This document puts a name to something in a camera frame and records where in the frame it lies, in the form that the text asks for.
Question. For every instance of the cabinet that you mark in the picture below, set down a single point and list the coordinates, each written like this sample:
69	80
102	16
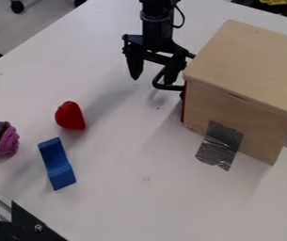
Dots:
250	88

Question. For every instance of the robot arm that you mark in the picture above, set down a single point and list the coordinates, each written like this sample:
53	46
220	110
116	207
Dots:
156	8

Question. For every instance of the blue toy block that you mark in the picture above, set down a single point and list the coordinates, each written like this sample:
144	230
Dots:
57	163

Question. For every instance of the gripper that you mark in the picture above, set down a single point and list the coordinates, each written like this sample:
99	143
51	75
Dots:
157	36

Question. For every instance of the red toy strawberry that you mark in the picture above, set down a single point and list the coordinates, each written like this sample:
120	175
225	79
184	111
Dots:
70	115

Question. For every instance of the office chair base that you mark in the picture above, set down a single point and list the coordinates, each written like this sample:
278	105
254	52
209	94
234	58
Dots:
45	3

